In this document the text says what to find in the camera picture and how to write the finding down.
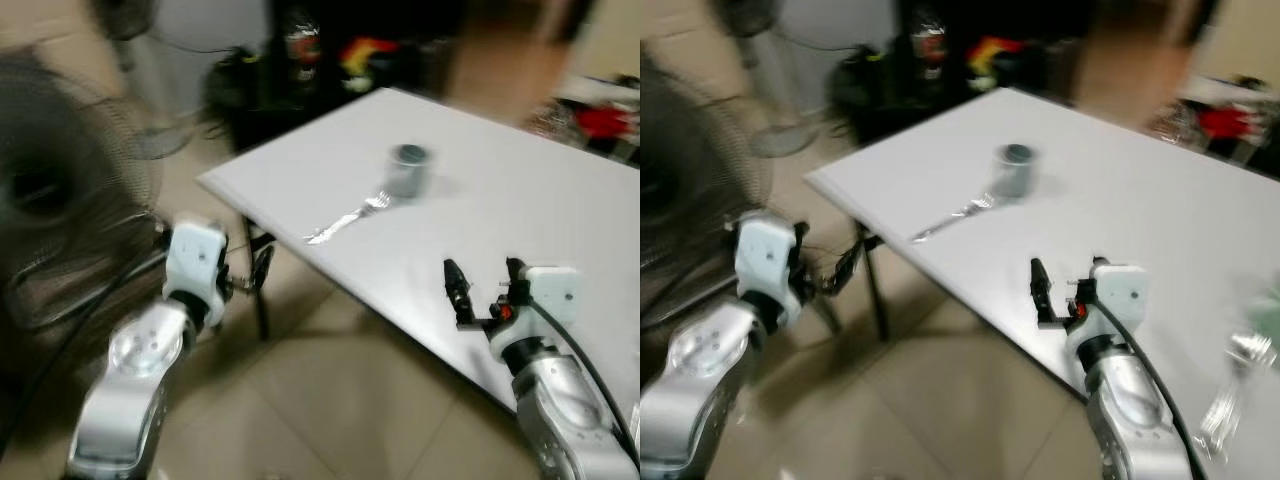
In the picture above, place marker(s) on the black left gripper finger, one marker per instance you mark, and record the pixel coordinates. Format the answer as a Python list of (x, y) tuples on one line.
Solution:
[(846, 265), (263, 265)]

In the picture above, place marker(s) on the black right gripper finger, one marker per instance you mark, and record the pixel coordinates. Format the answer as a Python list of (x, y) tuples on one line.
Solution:
[(1100, 272), (1041, 285), (456, 285), (516, 272)]

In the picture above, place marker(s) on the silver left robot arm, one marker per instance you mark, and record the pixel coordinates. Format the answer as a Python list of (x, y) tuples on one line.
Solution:
[(700, 385), (128, 385)]

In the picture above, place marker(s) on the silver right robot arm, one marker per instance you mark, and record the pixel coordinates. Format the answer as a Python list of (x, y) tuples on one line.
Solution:
[(1135, 420), (575, 420)]

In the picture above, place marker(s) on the white table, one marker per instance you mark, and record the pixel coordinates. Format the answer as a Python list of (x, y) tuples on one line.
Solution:
[(480, 230), (1130, 210)]

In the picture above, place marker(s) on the silver fork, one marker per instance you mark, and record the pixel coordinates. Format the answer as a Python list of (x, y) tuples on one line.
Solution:
[(950, 220), (345, 222)]

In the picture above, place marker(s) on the grey cup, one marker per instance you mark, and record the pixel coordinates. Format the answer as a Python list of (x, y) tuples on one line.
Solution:
[(408, 175), (1014, 173)]

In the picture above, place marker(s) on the large black fan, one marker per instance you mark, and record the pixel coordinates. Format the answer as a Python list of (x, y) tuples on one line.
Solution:
[(700, 180), (60, 190)]

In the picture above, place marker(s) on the green translucent cup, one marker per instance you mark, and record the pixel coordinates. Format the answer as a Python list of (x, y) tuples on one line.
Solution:
[(1263, 315)]

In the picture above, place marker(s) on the red object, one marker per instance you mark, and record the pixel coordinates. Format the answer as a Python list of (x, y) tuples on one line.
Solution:
[(1225, 122), (603, 122)]

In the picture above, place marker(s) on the black bag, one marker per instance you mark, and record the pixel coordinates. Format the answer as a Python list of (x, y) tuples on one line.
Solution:
[(245, 90), (870, 88)]

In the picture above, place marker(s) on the brown wooden door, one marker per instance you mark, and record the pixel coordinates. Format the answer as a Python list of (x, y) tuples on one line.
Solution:
[(510, 60), (1135, 60)]

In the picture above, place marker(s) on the dark bottle with red label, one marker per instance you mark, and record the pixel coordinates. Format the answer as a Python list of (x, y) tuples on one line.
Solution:
[(301, 48), (928, 46)]

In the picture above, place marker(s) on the red yellow colourful package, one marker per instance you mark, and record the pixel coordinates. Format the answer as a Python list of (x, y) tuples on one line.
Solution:
[(368, 62), (994, 58)]

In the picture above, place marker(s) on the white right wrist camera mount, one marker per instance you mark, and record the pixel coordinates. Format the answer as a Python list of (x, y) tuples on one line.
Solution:
[(545, 300), (1118, 300)]

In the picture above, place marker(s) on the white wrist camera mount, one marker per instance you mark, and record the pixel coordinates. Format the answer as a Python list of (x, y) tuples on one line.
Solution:
[(195, 258), (545, 300), (765, 255), (1118, 300)]

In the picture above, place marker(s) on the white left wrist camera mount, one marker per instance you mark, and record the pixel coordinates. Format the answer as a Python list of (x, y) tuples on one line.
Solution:
[(195, 258), (765, 255)]

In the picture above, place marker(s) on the grey pedestal fan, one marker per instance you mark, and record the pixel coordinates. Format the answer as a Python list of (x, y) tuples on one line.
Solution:
[(160, 140), (785, 138)]

